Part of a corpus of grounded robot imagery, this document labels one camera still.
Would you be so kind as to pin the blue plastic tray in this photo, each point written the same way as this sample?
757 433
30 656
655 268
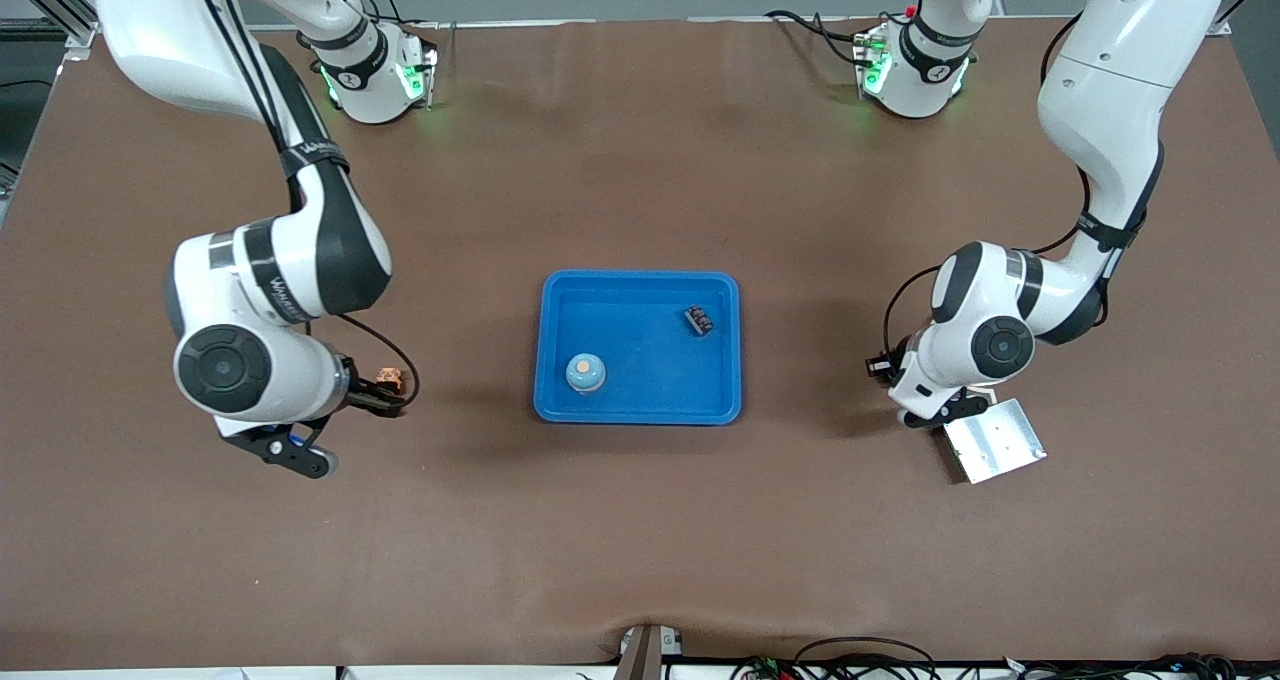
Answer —
640 360

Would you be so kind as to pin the white curved plastic bracket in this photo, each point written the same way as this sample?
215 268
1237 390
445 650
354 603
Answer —
988 397

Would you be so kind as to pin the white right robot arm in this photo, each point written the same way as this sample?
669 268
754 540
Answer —
150 20

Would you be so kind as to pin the orange emergency stop button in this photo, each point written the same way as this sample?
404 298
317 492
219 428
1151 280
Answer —
390 373

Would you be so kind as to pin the black terminal block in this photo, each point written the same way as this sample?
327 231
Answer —
698 321

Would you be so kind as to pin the blue call bell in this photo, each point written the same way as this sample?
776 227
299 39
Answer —
585 373

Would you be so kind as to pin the silver metal plate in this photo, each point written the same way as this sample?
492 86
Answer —
1000 445

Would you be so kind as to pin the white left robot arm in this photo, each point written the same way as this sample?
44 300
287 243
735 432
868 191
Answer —
1110 70

